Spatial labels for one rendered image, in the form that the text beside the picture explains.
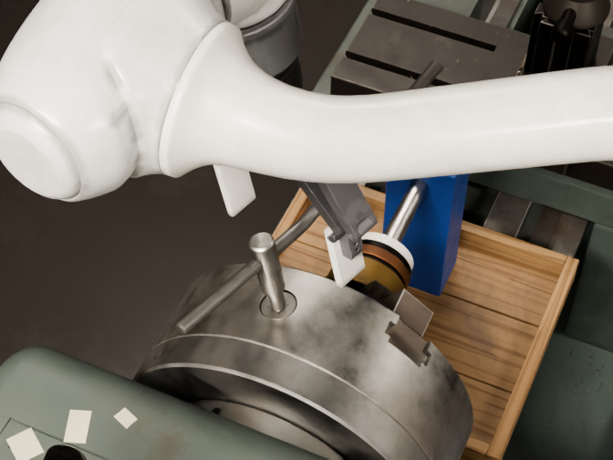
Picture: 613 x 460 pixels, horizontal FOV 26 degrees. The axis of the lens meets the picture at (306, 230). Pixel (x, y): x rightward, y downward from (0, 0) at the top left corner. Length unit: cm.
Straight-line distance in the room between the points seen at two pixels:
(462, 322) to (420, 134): 83
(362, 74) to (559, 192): 30
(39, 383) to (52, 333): 156
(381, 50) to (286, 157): 99
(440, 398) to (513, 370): 37
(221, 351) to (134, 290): 157
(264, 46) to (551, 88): 23
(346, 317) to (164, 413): 19
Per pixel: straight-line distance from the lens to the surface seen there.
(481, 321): 161
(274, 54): 96
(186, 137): 79
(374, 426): 116
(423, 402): 120
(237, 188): 118
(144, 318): 269
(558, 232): 174
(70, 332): 269
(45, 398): 113
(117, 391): 113
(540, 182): 172
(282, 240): 114
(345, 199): 103
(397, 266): 137
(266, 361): 115
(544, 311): 163
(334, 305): 119
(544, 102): 83
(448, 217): 150
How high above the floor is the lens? 221
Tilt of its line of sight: 52 degrees down
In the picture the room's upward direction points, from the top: straight up
